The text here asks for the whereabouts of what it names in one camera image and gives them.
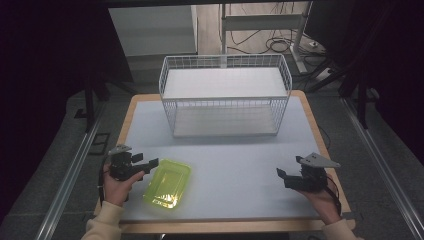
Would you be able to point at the aluminium floor rail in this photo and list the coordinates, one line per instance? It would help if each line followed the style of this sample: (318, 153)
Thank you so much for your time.
(386, 170)
(66, 183)

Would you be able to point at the green translucent plastic tray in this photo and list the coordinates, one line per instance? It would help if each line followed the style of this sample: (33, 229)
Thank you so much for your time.
(168, 183)

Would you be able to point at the person's right hand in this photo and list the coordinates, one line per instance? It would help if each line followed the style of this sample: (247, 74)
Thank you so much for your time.
(328, 205)

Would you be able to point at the black floor plate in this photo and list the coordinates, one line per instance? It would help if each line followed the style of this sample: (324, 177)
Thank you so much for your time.
(100, 143)

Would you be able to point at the white metal desk frame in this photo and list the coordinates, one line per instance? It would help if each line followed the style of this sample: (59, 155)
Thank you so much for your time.
(263, 21)

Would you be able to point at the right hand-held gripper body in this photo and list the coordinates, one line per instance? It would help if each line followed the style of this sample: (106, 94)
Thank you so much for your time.
(310, 181)

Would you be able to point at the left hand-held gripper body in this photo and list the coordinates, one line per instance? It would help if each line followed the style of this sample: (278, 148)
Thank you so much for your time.
(121, 168)

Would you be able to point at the white cabinet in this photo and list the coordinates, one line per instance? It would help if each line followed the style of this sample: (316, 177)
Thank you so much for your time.
(156, 30)

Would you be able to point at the white power strip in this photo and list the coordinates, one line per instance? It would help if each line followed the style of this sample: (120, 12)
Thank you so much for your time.
(316, 44)

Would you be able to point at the black metal stand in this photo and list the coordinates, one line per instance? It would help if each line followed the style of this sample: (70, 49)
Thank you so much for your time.
(89, 103)
(362, 106)

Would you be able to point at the person's left hand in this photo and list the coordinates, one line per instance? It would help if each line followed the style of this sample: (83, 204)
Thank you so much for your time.
(116, 191)

